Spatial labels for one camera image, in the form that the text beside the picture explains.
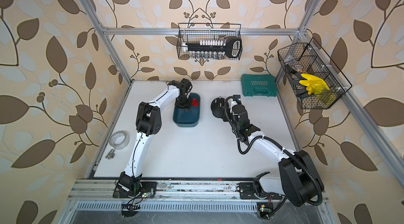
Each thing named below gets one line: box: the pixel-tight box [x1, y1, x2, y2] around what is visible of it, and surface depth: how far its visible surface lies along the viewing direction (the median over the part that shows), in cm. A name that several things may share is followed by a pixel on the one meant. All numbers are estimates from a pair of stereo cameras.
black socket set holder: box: [185, 36, 242, 59], surface depth 86 cm
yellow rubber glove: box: [298, 73, 331, 96], surface depth 68 cm
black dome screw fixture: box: [210, 95, 226, 119], surface depth 98 cm
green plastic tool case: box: [240, 74, 278, 97], surface depth 114 cm
